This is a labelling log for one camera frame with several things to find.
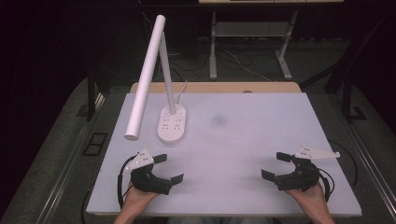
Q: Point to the person's right hand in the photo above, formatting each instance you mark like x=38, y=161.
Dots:
x=308, y=197

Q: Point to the person's left hand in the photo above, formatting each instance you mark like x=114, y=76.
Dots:
x=137, y=199

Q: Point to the black rectangular floor frame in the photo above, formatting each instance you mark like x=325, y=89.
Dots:
x=95, y=143

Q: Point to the white foam table mat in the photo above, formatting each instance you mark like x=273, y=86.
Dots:
x=236, y=140

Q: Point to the black metal stand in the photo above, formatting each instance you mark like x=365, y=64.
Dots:
x=90, y=93
x=347, y=90

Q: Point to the grey metal desk frame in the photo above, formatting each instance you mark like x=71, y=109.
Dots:
x=249, y=29

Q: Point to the white desk lamp with socket base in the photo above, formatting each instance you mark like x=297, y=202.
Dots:
x=146, y=77

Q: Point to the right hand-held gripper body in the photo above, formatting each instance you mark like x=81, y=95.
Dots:
x=300, y=179

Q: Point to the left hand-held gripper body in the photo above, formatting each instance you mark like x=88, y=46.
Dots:
x=148, y=181

